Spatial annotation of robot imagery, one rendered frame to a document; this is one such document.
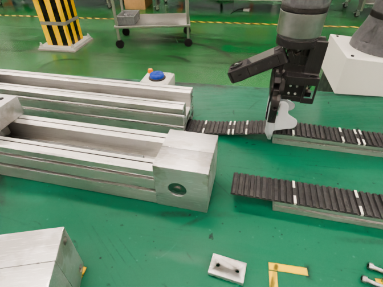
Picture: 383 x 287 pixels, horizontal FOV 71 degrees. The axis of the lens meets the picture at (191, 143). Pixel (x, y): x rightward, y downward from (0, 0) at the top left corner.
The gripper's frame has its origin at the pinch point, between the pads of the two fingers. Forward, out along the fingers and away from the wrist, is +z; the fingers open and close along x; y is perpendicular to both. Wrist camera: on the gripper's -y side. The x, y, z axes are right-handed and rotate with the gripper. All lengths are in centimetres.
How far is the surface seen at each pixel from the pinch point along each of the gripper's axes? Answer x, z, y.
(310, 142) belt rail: -1.2, 1.9, 9.8
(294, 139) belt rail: -1.9, 1.3, 6.1
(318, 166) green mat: -7.6, 3.2, 11.0
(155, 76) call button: 11.4, -4.2, -30.1
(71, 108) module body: -4.9, -1.7, -45.8
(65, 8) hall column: 247, 36, -225
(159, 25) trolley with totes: 264, 54, -118
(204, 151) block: -18.7, -6.3, -10.8
